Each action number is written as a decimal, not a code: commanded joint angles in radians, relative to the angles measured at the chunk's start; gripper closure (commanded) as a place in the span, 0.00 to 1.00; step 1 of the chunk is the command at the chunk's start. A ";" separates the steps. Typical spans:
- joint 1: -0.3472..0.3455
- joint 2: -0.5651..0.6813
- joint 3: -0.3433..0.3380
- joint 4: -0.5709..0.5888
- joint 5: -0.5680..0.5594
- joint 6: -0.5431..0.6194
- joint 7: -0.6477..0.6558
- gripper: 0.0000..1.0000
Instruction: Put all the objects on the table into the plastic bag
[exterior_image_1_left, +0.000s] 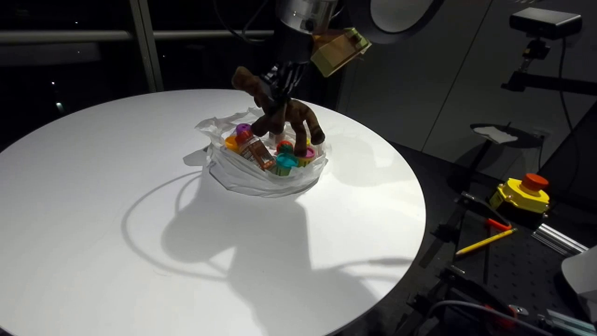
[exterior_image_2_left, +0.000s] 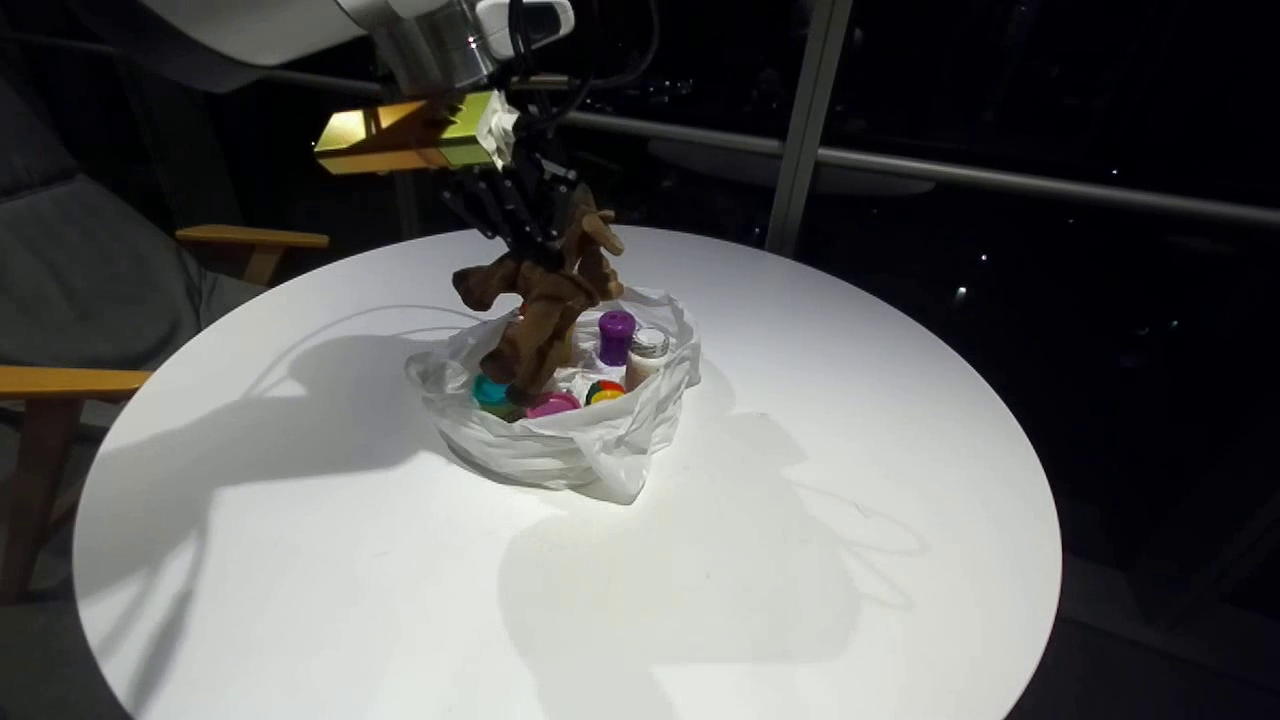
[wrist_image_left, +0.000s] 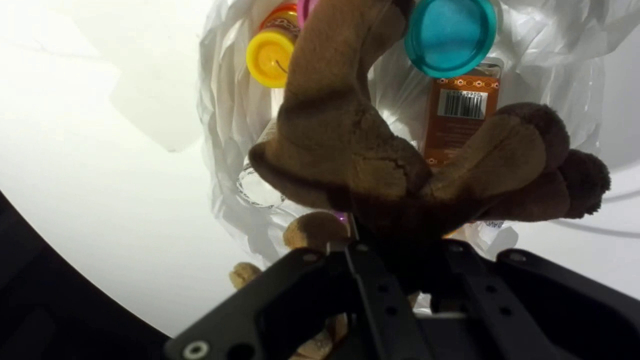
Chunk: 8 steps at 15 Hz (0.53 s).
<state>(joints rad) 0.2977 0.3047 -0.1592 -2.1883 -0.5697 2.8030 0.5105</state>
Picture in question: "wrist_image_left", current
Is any white plastic bag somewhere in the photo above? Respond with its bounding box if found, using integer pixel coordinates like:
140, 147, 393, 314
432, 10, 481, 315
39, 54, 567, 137
195, 0, 640, 264

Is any orange cap spice bottle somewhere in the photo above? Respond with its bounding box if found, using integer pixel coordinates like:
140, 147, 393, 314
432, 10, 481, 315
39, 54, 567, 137
419, 57, 505, 167

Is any brown plush moose toy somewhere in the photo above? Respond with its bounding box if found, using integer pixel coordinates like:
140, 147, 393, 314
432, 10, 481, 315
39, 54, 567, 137
228, 0, 612, 360

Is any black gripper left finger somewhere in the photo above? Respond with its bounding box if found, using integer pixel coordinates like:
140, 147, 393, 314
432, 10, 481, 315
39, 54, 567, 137
161, 239, 428, 360

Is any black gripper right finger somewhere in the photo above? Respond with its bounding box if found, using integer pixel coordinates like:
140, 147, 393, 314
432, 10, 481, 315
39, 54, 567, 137
425, 239, 640, 360

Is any teal lid dough tub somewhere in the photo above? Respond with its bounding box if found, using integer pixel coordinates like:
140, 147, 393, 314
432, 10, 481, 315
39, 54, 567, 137
401, 0, 499, 81

